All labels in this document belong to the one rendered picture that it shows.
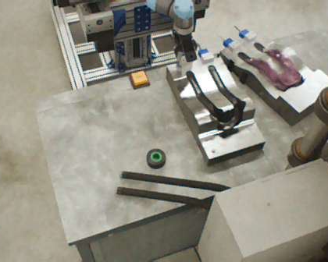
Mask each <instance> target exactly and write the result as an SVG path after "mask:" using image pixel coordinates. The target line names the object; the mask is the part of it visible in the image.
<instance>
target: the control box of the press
mask: <svg viewBox="0 0 328 262"><path fill-rule="evenodd" d="M327 243H328V162H327V161H323V159H322V158H320V159H319V160H315V161H310V162H309V163H307V164H303V165H299V166H298V167H294V168H291V169H288V170H286V171H282V172H279V173H276V174H274V175H270V176H266V177H265V178H263V179H259V180H255V181H253V182H249V183H247V184H244V185H242V186H237V187H234V188H232V189H228V190H225V191H222V192H220V193H216V195H215V196H214V200H213V202H212V206H211V210H210V212H209V216H208V217H207V221H206V223H205V227H204V228H203V232H202V234H201V238H200V240H199V244H198V252H199V255H200V257H201V260H202V262H306V261H307V260H308V259H310V258H311V257H312V256H313V255H314V254H315V253H316V252H318V251H319V250H320V249H321V248H323V246H325V244H327Z"/></svg>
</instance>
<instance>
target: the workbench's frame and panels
mask: <svg viewBox="0 0 328 262"><path fill-rule="evenodd" d="M208 216H209V210H206V209H204V208H202V207H197V206H192V205H190V204H186V205H184V206H181V207H178V208H174V209H172V210H169V211H165V212H162V213H161V214H156V215H152V216H151V217H147V218H145V219H141V220H139V221H135V222H131V223H130V224H125V225H123V226H120V227H118V228H114V229H109V230H108V231H106V232H102V233H98V234H97V235H92V236H88V237H87V238H85V239H81V240H77V241H75V242H71V243H68V245H69V246H73V245H75V246H76V248H77V250H78V252H79V254H80V258H81V259H82V260H83V262H151V261H153V260H157V259H159V258H162V257H166V256H168V255H171V254H172V253H177V252H179V251H181V250H186V249H187V248H191V247H192V246H197V245H198V244H199V240H200V238H201V234H202V232H203V228H204V227H205V223H206V221H207V217H208Z"/></svg>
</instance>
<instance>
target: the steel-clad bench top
mask: <svg viewBox="0 0 328 262"><path fill-rule="evenodd" d="M271 41H272V42H275V43H276V44H281V45H283V46H288V47H289V48H291V49H292V50H293V51H294V52H295V53H296V54H297V55H298V57H299V58H300V59H301V60H302V61H303V63H305V64H306V65H307V66H308V68H309V69H310V70H312V71H313V72H315V71H316V70H317V69H320V70H321V71H322V72H323V73H325V74H326V75H327V76H328V26H325V27H320V28H318V29H313V30H307V31H305V32H300V33H298V34H292V35H288V36H286V37H280V38H276V39H273V40H271ZM229 73H230V75H231V76H232V78H233V80H234V82H235V83H236V85H237V86H238V88H239V89H240V90H242V91H243V92H245V94H247V95H248V96H249V97H250V98H251V100H252V101H253V103H254V105H255V107H256V109H255V116H254V120H255V123H256V125H257V127H258V129H259V131H260V133H261V134H262V136H263V137H264V139H265V140H266V143H265V144H264V147H263V148H262V149H260V150H255V151H253V152H251V153H247V154H242V155H241V156H239V157H235V158H231V159H229V160H225V161H222V162H218V163H216V164H212V165H207V164H206V162H205V159H204V158H203V156H202V154H201V151H200V149H199V147H198V145H197V143H196V140H195V139H194V137H193V135H192V132H191V129H190V128H189V125H188V124H187V121H186V119H185V120H183V118H184V116H183V112H182V111H181V109H180V106H179V105H178V104H177V101H176V98H175V97H174V94H173V92H172V90H171V88H170V86H169V84H168V81H167V80H166V66H165V67H162V68H160V69H154V70H150V71H147V72H146V75H147V77H148V79H149V81H150V86H149V87H143V88H139V89H136V90H134V87H133V86H132V85H131V82H130V78H129V76H126V77H122V78H119V79H117V80H111V81H107V82H104V83H99V84H96V85H92V86H89V87H84V88H81V89H76V90H71V91H69V92H66V93H61V94H56V95H54V96H49V97H46V98H41V99H38V100H34V101H32V104H33V106H34V112H35V116H36V119H37V125H38V129H39V132H40V134H41V140H42V145H43V148H44V152H45V158H46V160H47V162H48V169H49V173H50V176H51V181H52V184H53V188H54V191H55V196H56V199H57V204H58V206H59V212H60V216H61V219H62V225H63V227H64V232H65V234H66V240H67V242H68V243H71V242H75V241H77V240H81V239H85V238H87V237H88V236H92V235H97V234H98V233H102V232H106V231H108V230H110V229H114V228H118V227H120V226H123V225H125V224H130V223H131V222H135V221H139V220H141V219H145V218H147V217H151V216H152V215H156V214H161V213H162V212H165V211H169V210H172V209H174V208H178V207H181V206H184V205H186V204H181V203H177V202H169V201H164V200H154V199H146V198H142V197H139V196H128V195H120V194H116V193H115V192H114V190H115V187H116V186H120V187H124V188H132V189H143V190H147V191H155V192H160V193H171V194H175V195H183V196H186V197H194V198H197V199H201V200H202V199H205V198H207V197H212V196H214V195H216V193H219V192H217V191H211V190H206V189H196V188H187V187H183V186H172V185H168V184H160V183H156V182H145V181H141V180H132V179H122V178H120V177H119V174H120V171H128V172H136V173H144V174H149V175H160V176H165V177H173V178H178V179H189V180H198V181H202V182H213V183H216V184H222V185H224V186H229V187H230V188H234V187H237V186H242V185H244V184H247V183H249V182H253V181H255V180H259V179H263V178H265V177H266V176H270V175H274V174H276V173H279V172H282V171H284V170H285V168H286V167H287V165H288V164H289V161H288V160H287V151H288V149H289V147H290V146H291V144H292V142H293V141H294V140H295V139H296V138H299V137H302V136H305V134H306V133H307V131H308V129H309V128H310V126H311V125H312V123H313V122H314V120H315V118H316V114H315V112H314V111H313V112H312V113H310V115H308V116H306V117H305V118H304V119H302V120H301V121H300V122H298V123H296V124H295V125H294V126H290V125H289V123H287V122H286V121H285V120H283V118H282V117H281V116H280V115H278V113H276V112H275V111H274V110H273V109H272V108H271V107H270V106H268V105H267V103H266V102H265V101H264V100H262V99H261V98H260V96H258V95H257V94H256V93H255V92H254V91H253V90H252V89H251V88H250V87H249V86H247V85H246V84H242V83H241V81H240V78H238V76H236V74H234V73H233V72H230V71H229ZM155 148H157V149H161V150H162V151H164V152H165V154H166V163H165V165H163V166H162V168H160V169H153V168H150V167H149V166H148V164H147V162H146V156H147V153H148V152H149V151H150V150H151V149H155Z"/></svg>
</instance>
